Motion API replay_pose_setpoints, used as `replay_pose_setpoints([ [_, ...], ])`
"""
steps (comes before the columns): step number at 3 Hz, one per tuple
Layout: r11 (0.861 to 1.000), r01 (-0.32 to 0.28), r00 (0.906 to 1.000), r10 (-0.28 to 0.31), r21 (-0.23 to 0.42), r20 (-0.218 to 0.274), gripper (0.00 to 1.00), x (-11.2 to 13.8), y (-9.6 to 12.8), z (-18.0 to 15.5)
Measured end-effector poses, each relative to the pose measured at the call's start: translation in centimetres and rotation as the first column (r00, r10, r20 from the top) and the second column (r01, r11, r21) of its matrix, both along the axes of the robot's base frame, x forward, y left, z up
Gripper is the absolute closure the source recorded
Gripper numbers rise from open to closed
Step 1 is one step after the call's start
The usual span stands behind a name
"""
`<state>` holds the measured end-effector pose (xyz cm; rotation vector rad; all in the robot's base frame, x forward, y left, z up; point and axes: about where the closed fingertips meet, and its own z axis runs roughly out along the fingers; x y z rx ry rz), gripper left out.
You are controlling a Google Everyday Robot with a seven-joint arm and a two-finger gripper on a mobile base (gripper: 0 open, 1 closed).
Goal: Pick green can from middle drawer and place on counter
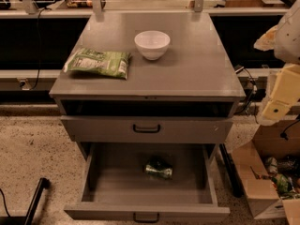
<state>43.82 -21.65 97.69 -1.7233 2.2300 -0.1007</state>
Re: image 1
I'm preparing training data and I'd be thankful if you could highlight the cardboard box with items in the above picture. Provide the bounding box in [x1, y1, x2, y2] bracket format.
[232, 120, 300, 225]

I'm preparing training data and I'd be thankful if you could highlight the white bowl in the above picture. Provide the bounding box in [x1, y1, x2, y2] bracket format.
[134, 30, 171, 60]

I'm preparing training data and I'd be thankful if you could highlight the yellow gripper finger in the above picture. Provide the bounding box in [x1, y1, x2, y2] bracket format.
[261, 100, 291, 122]

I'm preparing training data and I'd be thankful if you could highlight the crushed green can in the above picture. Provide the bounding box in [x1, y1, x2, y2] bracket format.
[144, 157, 173, 179]

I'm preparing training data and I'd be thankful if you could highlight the grey drawer cabinet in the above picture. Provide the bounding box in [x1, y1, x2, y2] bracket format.
[49, 10, 247, 161]

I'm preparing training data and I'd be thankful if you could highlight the black bar beside cabinet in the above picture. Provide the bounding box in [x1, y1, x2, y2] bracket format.
[219, 143, 243, 198]

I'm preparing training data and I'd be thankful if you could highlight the black cable left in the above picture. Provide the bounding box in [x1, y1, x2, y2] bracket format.
[30, 7, 48, 91]

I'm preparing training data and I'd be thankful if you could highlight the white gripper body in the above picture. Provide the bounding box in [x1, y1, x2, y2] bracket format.
[270, 63, 300, 106]

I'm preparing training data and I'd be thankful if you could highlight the open grey lower drawer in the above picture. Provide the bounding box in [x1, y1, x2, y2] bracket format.
[65, 143, 230, 223]

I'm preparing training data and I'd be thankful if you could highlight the black cables right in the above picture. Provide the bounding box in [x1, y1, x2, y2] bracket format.
[233, 65, 259, 124]

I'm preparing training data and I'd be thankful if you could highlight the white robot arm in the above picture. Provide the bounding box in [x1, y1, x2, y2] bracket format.
[254, 0, 300, 126]

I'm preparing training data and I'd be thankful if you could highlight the black metal stand leg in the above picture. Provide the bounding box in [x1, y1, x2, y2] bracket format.
[0, 177, 51, 225]

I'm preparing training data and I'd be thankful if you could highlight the green chip bag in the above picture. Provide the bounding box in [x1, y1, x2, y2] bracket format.
[64, 48, 131, 79]

